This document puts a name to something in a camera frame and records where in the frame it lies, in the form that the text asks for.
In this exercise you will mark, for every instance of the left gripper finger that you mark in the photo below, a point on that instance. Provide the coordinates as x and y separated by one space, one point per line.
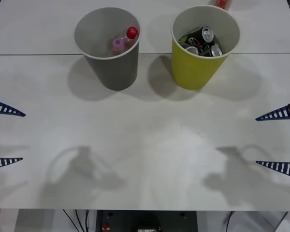
0 107
0 162

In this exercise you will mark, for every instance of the black can with red print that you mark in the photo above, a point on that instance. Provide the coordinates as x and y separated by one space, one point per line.
195 41

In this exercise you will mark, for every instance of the black can with silver top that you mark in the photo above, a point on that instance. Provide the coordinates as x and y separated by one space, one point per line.
207 33

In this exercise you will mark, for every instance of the silver-topped drink can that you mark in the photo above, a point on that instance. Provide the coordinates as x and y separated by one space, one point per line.
216 50

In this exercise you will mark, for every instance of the crushed silver can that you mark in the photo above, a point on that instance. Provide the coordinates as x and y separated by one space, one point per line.
191 49

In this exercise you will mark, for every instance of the red-capped clear plastic bottle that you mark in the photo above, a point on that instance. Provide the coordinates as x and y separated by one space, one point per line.
131 33

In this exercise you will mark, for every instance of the grey waste bin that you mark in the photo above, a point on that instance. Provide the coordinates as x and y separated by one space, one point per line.
116 72

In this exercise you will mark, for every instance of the pink-capped clear plastic bottle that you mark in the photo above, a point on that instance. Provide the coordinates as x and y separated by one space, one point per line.
118 44

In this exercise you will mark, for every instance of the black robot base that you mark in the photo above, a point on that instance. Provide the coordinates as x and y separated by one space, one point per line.
145 221

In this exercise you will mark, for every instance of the yellow-green waste bin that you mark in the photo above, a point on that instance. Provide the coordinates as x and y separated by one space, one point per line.
193 70

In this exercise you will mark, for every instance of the red object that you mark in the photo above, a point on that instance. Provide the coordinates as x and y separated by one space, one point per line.
221 3

